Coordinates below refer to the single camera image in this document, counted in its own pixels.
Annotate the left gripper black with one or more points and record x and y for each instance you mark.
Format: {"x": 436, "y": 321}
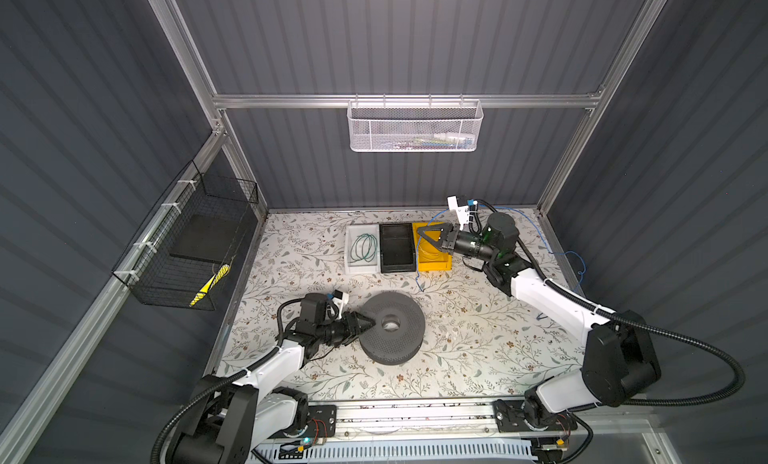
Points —
{"x": 351, "y": 326}

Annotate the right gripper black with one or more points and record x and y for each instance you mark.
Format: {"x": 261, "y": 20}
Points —
{"x": 448, "y": 231}

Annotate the grey perforated spool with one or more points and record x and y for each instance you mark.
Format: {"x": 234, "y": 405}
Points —
{"x": 399, "y": 331}

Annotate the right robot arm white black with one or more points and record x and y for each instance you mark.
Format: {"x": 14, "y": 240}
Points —
{"x": 619, "y": 360}

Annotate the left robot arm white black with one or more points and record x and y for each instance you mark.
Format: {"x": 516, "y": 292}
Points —
{"x": 264, "y": 374}

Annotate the yellow plastic bin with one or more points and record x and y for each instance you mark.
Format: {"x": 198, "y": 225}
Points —
{"x": 430, "y": 259}

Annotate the black plastic bin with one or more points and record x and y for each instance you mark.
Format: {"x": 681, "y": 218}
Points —
{"x": 397, "y": 248}

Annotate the white plastic bin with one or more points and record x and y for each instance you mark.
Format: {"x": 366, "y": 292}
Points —
{"x": 362, "y": 249}

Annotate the yellow black item in basket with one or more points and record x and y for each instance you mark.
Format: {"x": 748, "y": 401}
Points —
{"x": 222, "y": 272}

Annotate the black pad in basket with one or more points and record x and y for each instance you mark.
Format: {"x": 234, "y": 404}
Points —
{"x": 206, "y": 239}

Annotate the white vented strip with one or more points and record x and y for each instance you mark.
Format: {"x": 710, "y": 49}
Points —
{"x": 406, "y": 451}

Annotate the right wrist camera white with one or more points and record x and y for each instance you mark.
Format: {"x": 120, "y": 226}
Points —
{"x": 463, "y": 208}

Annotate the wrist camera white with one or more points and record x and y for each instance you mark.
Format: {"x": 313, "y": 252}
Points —
{"x": 338, "y": 301}
{"x": 463, "y": 208}

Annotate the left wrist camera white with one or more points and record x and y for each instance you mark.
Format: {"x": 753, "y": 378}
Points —
{"x": 338, "y": 301}

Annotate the white wire mesh basket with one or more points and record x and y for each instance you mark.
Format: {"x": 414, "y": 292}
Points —
{"x": 425, "y": 126}

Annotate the black wire basket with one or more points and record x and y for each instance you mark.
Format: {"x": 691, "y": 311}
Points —
{"x": 154, "y": 277}

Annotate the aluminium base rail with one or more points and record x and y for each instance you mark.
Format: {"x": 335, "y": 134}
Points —
{"x": 462, "y": 418}

